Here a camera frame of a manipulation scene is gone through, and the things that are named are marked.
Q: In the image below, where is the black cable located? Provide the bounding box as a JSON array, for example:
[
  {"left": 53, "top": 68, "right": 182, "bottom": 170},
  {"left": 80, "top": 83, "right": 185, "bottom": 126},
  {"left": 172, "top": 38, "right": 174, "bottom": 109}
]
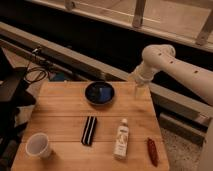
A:
[{"left": 23, "top": 47, "right": 54, "bottom": 85}]

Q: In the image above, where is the white small bottle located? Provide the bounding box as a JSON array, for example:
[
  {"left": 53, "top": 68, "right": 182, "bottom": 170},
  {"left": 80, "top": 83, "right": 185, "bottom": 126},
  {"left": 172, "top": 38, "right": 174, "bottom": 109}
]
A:
[{"left": 114, "top": 118, "right": 129, "bottom": 159}]

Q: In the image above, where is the black chair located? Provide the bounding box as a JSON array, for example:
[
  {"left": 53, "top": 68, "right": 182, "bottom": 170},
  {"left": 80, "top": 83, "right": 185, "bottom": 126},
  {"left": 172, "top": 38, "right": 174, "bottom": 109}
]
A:
[{"left": 0, "top": 48, "right": 36, "bottom": 171}]

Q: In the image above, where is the white plastic cup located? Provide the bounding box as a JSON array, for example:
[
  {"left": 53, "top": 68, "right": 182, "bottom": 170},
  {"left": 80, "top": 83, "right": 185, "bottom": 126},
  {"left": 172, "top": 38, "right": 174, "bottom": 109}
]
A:
[{"left": 25, "top": 133, "right": 52, "bottom": 158}]

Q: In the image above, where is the red chili pepper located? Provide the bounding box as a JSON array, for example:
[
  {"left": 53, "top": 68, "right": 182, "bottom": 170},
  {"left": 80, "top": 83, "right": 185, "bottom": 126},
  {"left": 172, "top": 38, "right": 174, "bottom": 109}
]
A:
[{"left": 147, "top": 138, "right": 158, "bottom": 167}]

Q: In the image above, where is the black striped eraser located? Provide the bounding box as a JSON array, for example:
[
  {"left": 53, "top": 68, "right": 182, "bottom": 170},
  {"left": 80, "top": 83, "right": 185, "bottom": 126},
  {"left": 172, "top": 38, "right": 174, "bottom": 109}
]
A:
[{"left": 81, "top": 116, "right": 97, "bottom": 146}]

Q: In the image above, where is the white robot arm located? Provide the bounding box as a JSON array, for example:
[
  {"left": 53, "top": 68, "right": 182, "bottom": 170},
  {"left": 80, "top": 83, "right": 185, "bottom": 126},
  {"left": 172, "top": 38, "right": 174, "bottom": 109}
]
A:
[{"left": 129, "top": 44, "right": 213, "bottom": 171}]

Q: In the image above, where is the dark round bowl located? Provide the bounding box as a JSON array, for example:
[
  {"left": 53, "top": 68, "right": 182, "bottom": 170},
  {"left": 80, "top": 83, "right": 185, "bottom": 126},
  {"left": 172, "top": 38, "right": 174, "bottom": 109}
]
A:
[{"left": 85, "top": 81, "right": 115, "bottom": 105}]

